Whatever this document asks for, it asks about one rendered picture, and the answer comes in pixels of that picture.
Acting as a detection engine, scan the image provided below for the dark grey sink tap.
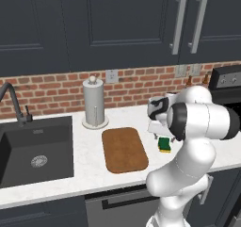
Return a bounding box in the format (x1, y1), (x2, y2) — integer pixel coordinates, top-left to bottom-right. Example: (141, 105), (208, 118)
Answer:
(0, 82), (34, 127)

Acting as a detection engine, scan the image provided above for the grey wall socket plate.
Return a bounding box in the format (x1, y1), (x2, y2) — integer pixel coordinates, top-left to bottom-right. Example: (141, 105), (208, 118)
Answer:
(188, 63), (202, 77)
(104, 69), (120, 85)
(174, 64), (188, 79)

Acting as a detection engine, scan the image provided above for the dark blue base cupboard door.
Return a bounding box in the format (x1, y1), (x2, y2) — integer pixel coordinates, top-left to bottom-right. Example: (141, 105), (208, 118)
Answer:
(0, 195), (89, 227)
(185, 167), (241, 227)

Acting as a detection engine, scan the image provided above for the brown bottle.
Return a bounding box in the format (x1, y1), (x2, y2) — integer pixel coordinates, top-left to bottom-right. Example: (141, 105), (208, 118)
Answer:
(201, 73), (211, 89)
(185, 74), (194, 89)

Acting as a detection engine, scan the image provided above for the silver base cupboard handle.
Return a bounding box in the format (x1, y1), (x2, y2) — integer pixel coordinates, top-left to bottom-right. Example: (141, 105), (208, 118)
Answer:
(197, 173), (215, 206)

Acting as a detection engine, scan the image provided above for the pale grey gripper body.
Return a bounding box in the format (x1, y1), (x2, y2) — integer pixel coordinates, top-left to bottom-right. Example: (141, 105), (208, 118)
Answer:
(147, 119), (173, 138)

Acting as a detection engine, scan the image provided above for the silver cupboard bar handle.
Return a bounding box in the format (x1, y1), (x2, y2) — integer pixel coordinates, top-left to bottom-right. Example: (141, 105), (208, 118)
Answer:
(187, 0), (210, 55)
(169, 0), (188, 57)

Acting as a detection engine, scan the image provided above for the black dishwasher handle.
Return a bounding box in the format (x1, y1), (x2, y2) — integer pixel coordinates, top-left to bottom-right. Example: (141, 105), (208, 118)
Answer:
(101, 194), (162, 211)

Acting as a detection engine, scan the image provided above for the white paper towel roll holder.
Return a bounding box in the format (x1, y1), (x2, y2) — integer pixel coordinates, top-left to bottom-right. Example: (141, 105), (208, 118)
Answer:
(81, 74), (110, 131)

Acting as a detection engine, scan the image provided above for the green and yellow sponge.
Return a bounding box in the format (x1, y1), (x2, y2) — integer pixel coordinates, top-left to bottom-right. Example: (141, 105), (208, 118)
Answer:
(157, 137), (172, 154)

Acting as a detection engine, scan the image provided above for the black stove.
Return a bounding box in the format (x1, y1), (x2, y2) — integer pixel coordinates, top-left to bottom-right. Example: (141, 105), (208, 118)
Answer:
(208, 63), (241, 116)

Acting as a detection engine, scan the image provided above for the dark grey sink basin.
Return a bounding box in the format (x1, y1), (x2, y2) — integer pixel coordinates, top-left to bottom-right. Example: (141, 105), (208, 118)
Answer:
(0, 115), (75, 189)

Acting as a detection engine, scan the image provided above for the brown wooden cutting board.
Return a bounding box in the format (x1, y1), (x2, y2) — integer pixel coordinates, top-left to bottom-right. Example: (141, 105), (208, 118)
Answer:
(101, 126), (150, 175)

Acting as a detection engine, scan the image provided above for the grey dishwasher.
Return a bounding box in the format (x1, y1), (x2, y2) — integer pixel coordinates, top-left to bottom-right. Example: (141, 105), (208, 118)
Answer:
(84, 186), (165, 227)

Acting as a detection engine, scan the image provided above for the dark blue wall cupboard door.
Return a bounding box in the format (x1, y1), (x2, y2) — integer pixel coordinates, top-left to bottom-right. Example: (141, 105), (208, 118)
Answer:
(178, 0), (241, 66)
(58, 0), (190, 73)
(0, 0), (72, 78)

